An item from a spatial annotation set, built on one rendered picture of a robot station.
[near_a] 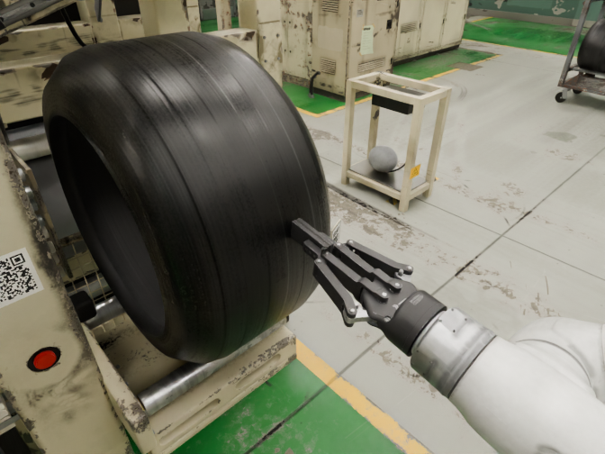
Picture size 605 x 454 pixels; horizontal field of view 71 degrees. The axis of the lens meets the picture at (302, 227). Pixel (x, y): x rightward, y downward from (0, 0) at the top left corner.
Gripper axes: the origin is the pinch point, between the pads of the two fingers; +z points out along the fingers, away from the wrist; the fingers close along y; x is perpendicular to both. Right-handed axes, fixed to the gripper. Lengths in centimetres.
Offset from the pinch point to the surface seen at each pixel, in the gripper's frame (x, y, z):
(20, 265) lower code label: 4.2, 31.8, 23.0
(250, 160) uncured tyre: -9.2, 3.5, 9.8
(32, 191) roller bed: 19, 22, 62
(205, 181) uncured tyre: -8.9, 10.8, 9.5
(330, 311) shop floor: 133, -85, 52
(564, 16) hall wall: 154, -1089, 307
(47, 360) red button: 21.3, 34.0, 20.0
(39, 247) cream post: 2.7, 28.9, 23.3
